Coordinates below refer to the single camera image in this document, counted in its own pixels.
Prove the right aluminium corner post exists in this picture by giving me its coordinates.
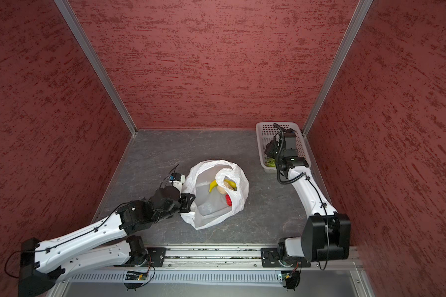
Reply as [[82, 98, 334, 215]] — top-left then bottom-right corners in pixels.
[[302, 0, 373, 139]]

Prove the yellow banana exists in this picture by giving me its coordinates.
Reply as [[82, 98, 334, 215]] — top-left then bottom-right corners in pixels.
[[209, 180, 218, 193]]

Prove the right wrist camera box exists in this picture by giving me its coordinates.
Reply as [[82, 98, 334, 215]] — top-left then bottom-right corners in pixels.
[[273, 123, 298, 160]]

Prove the white plastic bag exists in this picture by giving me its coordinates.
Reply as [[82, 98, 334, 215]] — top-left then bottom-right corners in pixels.
[[180, 160, 249, 230]]

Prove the left aluminium corner post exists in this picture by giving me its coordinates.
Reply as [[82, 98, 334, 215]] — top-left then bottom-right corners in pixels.
[[54, 0, 138, 137]]

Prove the pale peach fruit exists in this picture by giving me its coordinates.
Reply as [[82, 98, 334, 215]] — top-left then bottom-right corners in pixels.
[[217, 186, 227, 195]]

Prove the black mounting plate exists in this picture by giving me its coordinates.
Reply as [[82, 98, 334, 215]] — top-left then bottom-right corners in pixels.
[[260, 246, 311, 269], [116, 247, 167, 268]]

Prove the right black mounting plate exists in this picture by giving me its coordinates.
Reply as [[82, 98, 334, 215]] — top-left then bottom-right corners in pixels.
[[260, 246, 311, 269]]

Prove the red apple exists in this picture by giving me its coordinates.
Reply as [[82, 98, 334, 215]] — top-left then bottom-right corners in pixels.
[[225, 194, 232, 207]]

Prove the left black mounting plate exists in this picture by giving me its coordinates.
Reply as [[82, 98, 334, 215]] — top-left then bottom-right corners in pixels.
[[116, 247, 167, 268]]

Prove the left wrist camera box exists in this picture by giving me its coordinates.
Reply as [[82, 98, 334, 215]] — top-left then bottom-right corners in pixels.
[[159, 164, 185, 188]]

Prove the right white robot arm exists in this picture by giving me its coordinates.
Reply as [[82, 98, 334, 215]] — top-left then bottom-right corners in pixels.
[[265, 136, 351, 270]]

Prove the perforated metal cable tray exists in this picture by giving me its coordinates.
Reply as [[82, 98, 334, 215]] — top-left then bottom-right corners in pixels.
[[69, 270, 282, 286]]

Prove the white perforated plastic basket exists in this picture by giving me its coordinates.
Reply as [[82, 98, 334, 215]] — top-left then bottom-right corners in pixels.
[[255, 121, 312, 173]]

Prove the yellow green pear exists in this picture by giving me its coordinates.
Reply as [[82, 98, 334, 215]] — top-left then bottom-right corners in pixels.
[[224, 179, 237, 191]]

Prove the aluminium corner post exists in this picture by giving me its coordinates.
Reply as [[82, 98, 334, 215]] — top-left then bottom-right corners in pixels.
[[302, 0, 373, 139], [54, 0, 138, 137]]

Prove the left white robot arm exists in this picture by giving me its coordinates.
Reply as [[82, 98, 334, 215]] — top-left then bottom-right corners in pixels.
[[16, 186, 196, 297]]

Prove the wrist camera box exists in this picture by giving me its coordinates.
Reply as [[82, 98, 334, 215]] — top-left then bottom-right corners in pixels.
[[273, 123, 298, 160], [159, 164, 185, 188]]

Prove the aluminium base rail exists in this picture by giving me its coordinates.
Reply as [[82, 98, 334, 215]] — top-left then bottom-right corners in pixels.
[[60, 242, 362, 273]]

